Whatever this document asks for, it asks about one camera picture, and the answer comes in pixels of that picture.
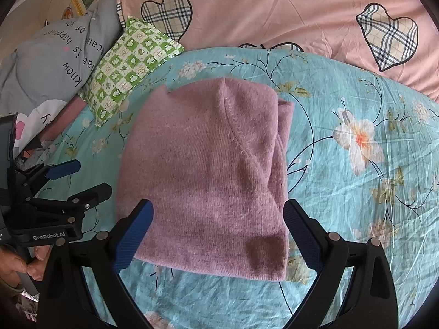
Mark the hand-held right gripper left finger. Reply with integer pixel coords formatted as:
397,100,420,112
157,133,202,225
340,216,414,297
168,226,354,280
38,199,154,329

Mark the pink knit sweater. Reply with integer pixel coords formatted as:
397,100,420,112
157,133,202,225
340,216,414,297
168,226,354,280
116,77,296,283

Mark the pink duvet with plaid hearts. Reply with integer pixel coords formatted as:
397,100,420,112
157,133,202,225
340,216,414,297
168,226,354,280
117,0,439,103

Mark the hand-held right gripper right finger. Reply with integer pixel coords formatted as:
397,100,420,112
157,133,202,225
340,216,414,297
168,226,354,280
283,199,398,329

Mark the dark pink bed sheet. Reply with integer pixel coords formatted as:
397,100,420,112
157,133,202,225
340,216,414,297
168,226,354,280
39,99,87,142

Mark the grey printed pillow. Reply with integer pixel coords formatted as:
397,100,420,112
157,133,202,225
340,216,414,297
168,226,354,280
0,0,125,155

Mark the person's left hand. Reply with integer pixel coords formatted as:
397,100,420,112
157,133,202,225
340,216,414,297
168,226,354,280
0,246,50,288

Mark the green checkered pillow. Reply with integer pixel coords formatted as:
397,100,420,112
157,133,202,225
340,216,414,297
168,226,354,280
78,15,186,128

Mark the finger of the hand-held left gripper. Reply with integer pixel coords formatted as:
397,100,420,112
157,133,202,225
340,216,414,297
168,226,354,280
32,183,113,214
44,160,82,181

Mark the teal floral bed sheet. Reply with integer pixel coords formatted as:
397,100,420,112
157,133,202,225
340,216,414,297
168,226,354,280
21,46,439,329

